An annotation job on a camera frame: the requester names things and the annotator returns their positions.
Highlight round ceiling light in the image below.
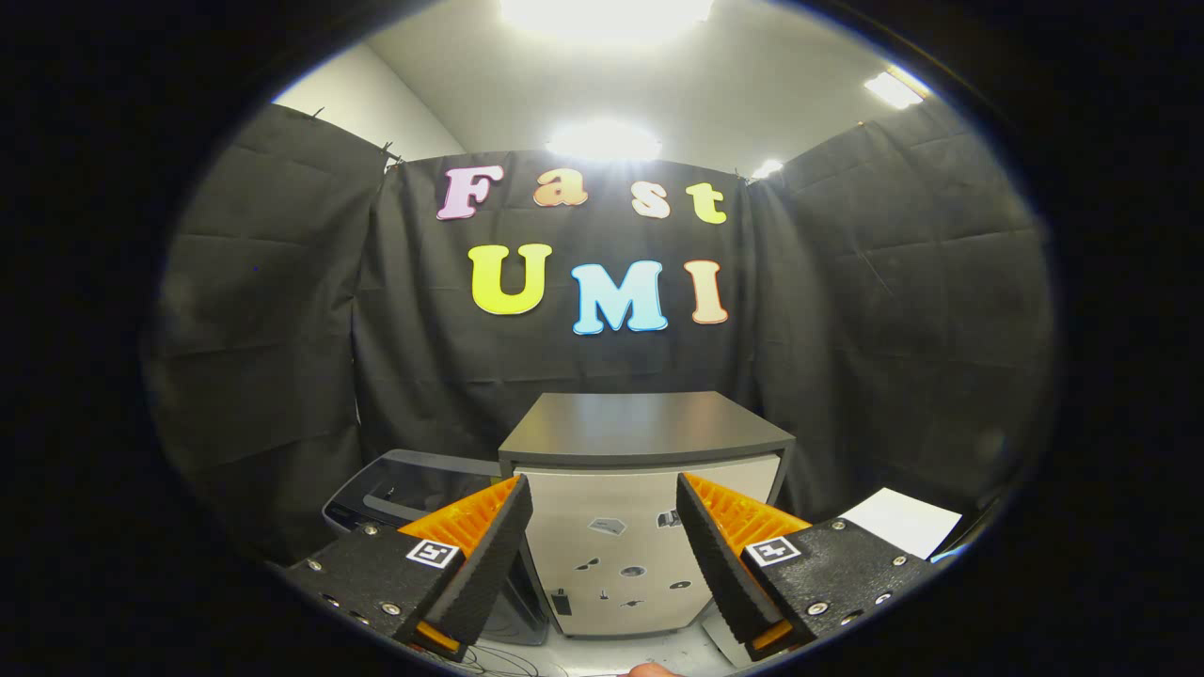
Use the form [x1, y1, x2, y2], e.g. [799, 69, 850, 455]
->
[546, 120, 664, 163]

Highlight thin floor cables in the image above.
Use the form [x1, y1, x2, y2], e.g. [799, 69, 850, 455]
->
[461, 644, 570, 677]

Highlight large ceiling light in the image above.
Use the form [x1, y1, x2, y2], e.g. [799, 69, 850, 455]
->
[499, 0, 716, 43]

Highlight grey beige cabinet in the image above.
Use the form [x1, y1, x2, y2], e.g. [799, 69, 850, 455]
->
[499, 391, 796, 640]

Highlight white flat board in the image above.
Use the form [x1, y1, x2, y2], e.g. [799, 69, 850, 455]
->
[837, 487, 962, 560]

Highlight black backdrop cloth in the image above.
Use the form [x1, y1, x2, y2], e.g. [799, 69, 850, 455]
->
[141, 99, 1059, 565]

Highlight small rectangular ceiling light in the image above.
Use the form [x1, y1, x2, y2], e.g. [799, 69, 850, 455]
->
[863, 71, 927, 109]

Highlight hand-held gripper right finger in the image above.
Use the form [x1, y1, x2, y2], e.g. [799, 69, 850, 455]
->
[675, 472, 942, 661]

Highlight grey washing machine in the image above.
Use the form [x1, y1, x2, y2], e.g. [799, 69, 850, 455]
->
[322, 449, 551, 648]

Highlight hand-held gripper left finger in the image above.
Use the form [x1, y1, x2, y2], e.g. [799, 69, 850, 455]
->
[280, 473, 535, 664]

